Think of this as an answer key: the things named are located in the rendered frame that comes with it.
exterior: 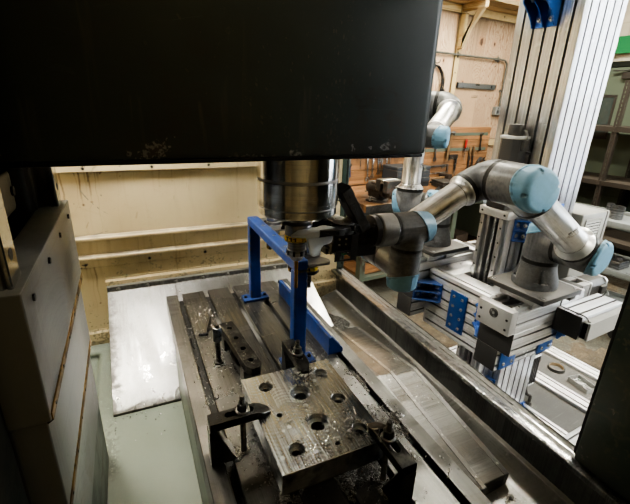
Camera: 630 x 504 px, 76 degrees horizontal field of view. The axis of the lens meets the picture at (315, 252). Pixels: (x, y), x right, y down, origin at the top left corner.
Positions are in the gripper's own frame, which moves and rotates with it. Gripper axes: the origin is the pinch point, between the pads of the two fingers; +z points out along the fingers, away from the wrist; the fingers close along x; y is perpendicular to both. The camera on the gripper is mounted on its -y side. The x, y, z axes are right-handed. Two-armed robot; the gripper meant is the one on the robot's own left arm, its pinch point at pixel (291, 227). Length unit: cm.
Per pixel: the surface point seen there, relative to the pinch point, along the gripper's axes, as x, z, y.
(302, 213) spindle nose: -7.5, 1.0, -5.0
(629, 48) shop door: 206, -438, -95
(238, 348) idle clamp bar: 23.4, 5.5, 41.9
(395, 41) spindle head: -12.5, -11.7, -33.9
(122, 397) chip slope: 55, 38, 74
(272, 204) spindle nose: -4.4, 5.7, -6.1
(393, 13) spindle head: -12.5, -10.8, -37.7
